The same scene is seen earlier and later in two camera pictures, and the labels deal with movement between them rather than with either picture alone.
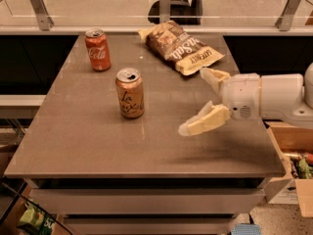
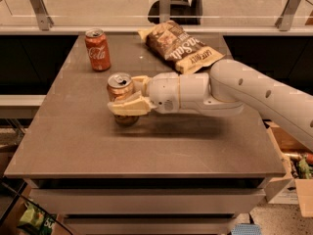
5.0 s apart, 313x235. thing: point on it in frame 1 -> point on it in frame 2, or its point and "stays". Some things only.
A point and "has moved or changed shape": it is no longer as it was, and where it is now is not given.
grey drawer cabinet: [149, 206] stays
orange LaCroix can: [130, 91] has moved or changed shape
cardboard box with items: [294, 142] stays
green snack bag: [36, 216] stays
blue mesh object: [246, 229] stays
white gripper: [242, 97] -> [163, 92]
